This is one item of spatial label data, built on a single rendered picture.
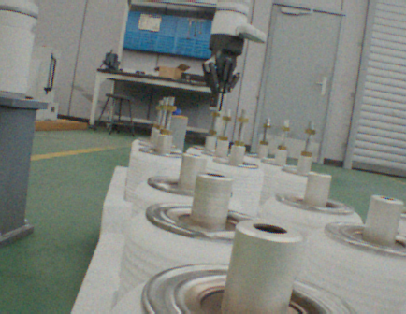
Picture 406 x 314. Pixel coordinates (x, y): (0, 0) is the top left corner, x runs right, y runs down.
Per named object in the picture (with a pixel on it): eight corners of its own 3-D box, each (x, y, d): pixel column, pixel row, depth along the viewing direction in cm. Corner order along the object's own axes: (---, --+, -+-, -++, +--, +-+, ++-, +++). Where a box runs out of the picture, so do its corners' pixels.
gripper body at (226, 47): (224, 38, 94) (217, 78, 95) (203, 29, 87) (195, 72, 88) (252, 40, 90) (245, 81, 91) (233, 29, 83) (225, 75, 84)
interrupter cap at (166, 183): (145, 194, 33) (147, 185, 33) (147, 179, 40) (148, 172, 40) (239, 206, 34) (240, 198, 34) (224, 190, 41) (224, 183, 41)
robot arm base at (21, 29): (-29, 92, 79) (-17, 7, 78) (-3, 94, 88) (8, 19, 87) (9, 97, 78) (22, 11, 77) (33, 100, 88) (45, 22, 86)
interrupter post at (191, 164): (176, 192, 36) (182, 154, 35) (175, 188, 38) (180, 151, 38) (204, 196, 36) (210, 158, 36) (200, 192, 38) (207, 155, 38)
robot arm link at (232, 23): (248, 33, 81) (253, 3, 80) (201, 32, 87) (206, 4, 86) (268, 44, 88) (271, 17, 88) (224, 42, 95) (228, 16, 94)
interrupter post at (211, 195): (188, 231, 24) (197, 175, 24) (185, 221, 26) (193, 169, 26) (229, 235, 24) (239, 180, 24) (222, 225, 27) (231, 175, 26)
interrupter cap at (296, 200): (288, 213, 34) (290, 205, 34) (265, 195, 42) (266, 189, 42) (368, 221, 36) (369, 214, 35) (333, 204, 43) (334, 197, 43)
